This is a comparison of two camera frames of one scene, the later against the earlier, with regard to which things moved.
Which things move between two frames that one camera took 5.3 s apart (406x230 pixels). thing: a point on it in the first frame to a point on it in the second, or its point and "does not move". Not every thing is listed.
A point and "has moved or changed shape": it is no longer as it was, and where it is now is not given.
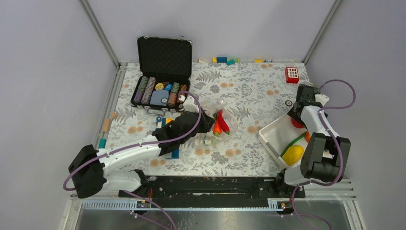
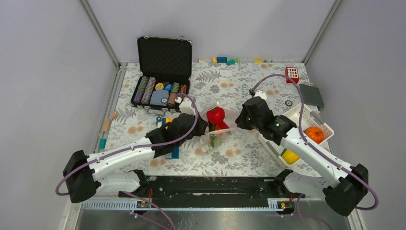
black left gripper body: [203, 128] does not move
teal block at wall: [231, 62] does not move
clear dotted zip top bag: [209, 139] has moved or changed shape
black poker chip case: [165, 64] does not move
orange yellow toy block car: [162, 122] does not move
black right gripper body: [291, 113] to [246, 121]
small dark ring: [288, 105] does not move
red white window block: [291, 75] does not move
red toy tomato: [296, 124] has moved or changed shape
